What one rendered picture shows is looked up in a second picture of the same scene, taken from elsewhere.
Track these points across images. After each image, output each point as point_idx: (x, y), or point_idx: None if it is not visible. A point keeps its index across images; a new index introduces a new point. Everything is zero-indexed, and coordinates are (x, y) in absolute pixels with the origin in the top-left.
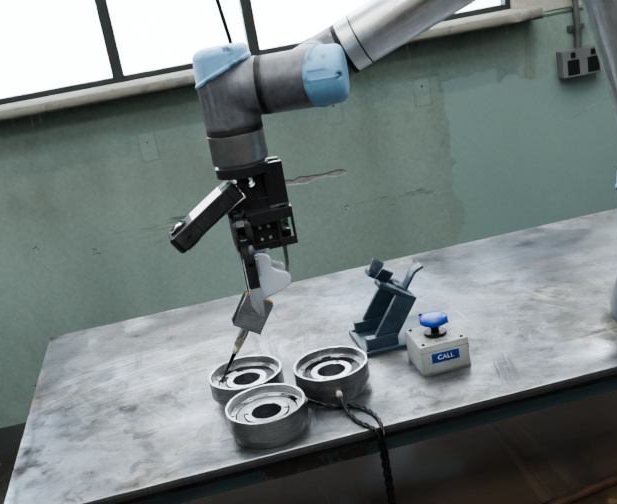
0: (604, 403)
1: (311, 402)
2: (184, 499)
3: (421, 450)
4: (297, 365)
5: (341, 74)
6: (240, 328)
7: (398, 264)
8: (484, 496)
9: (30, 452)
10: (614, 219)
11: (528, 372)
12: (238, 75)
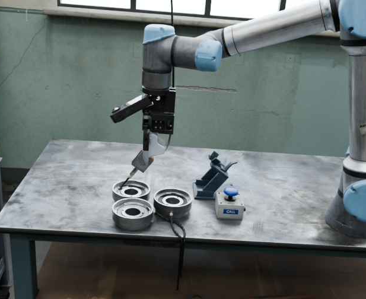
0: (314, 256)
1: (156, 214)
2: (80, 241)
3: (213, 250)
4: (157, 193)
5: (215, 58)
6: None
7: (234, 153)
8: (233, 283)
9: (18, 195)
10: None
11: (268, 232)
12: (164, 44)
